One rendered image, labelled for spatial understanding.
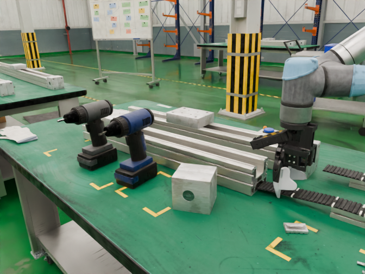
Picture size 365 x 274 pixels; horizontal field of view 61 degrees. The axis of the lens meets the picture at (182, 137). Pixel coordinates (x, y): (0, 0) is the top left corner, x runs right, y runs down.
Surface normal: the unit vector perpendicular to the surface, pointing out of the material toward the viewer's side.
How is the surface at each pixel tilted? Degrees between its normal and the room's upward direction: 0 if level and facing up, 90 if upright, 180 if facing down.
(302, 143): 91
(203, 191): 90
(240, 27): 90
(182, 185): 90
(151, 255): 0
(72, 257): 0
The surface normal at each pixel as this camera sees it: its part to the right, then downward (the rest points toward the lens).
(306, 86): -0.03, 0.35
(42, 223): 0.70, 0.23
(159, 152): -0.63, 0.28
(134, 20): -0.44, 0.32
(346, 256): -0.03, -0.94
